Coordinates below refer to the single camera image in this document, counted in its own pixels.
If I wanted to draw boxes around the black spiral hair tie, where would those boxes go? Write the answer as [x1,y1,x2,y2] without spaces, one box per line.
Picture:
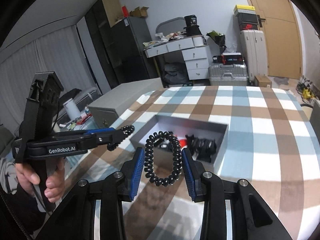
[144,130,183,187]
[106,124,136,152]

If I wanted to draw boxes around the black hair claw clip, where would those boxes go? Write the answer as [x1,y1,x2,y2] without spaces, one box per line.
[185,135,217,163]

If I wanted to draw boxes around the person's left hand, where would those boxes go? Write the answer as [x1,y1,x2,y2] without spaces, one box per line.
[15,158,65,203]

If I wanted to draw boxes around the white cylindrical humidifier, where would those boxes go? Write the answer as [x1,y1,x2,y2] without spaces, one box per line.
[63,98,81,120]

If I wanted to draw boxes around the grey storage cabinet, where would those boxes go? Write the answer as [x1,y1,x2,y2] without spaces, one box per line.
[88,77,163,128]

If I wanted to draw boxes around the silver rectangular storage box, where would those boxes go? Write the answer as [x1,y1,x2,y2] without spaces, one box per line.
[130,115,228,173]

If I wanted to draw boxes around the checkered tablecloth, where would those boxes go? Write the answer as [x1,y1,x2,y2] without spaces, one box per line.
[63,84,317,240]

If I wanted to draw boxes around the dark tall refrigerator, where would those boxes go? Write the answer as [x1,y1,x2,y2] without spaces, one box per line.
[111,16,158,83]

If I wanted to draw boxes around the white drawer desk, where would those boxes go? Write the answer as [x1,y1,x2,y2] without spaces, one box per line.
[144,35,212,81]

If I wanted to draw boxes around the silver hard suitcase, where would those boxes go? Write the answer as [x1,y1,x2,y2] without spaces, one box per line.
[208,63,248,86]

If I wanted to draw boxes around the black hat box stack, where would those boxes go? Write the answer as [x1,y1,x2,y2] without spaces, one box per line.
[184,15,202,37]

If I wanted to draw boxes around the wooden door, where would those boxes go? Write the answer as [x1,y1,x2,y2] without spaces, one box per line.
[247,0,302,79]

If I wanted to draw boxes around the stacked shoe boxes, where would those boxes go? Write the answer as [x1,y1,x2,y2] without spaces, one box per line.
[234,4,258,31]

